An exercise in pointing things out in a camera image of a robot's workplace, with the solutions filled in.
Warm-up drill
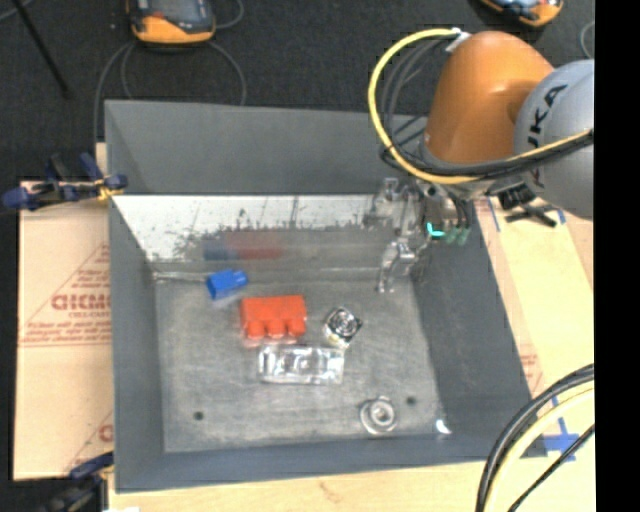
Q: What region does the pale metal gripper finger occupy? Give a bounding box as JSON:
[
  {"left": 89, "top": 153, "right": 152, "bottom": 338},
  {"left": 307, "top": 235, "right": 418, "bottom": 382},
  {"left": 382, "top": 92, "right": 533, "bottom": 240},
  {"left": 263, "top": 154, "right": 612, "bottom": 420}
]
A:
[
  {"left": 368, "top": 176, "right": 416, "bottom": 232},
  {"left": 376, "top": 238, "right": 419, "bottom": 294}
]

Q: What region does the orange-red toy brick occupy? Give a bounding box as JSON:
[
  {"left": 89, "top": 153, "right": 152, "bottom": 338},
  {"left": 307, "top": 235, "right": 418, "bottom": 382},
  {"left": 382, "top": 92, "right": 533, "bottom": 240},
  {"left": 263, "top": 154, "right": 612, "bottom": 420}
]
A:
[{"left": 239, "top": 294, "right": 308, "bottom": 344}]

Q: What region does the clear plastic packet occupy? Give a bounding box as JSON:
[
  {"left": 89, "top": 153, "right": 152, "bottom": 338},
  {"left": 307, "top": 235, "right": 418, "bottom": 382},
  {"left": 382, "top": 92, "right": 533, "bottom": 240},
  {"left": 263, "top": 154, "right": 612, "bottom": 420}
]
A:
[{"left": 256, "top": 344, "right": 347, "bottom": 387}]

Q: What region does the clear glass round lid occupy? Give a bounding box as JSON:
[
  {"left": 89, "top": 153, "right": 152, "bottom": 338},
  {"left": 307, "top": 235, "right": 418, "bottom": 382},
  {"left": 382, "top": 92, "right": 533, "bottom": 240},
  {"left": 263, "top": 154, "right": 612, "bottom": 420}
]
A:
[{"left": 358, "top": 396, "right": 400, "bottom": 436}]

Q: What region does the grey metal bin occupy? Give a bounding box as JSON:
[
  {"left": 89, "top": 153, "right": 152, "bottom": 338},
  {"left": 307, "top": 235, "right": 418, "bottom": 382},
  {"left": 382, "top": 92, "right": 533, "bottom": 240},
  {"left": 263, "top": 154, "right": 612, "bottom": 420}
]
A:
[{"left": 103, "top": 99, "right": 547, "bottom": 492}]

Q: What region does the blue toy block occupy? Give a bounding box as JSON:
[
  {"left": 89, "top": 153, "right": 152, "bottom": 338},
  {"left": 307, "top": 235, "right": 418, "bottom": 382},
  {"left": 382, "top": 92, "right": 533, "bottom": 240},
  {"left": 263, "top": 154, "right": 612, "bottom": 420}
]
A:
[{"left": 205, "top": 268, "right": 250, "bottom": 302}]

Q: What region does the brown cardboard board red print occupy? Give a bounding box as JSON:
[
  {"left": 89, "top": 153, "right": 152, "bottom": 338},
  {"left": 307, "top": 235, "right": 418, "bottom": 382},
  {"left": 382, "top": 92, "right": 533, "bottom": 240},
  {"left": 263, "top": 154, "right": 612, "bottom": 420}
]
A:
[{"left": 12, "top": 177, "right": 595, "bottom": 482}]

